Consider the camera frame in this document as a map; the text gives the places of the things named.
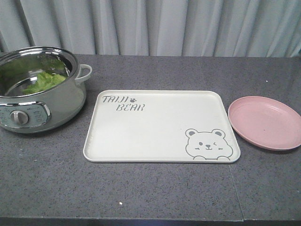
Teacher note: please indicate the pink round plate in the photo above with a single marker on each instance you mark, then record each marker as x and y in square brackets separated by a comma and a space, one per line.
[266, 123]

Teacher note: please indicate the green electric cooking pot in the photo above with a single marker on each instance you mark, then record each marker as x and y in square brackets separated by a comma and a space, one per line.
[47, 109]

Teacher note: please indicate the cream bear serving tray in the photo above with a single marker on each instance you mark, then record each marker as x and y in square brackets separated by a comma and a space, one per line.
[160, 126]

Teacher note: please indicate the green lettuce leaf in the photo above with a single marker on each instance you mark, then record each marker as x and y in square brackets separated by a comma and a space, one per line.
[52, 75]

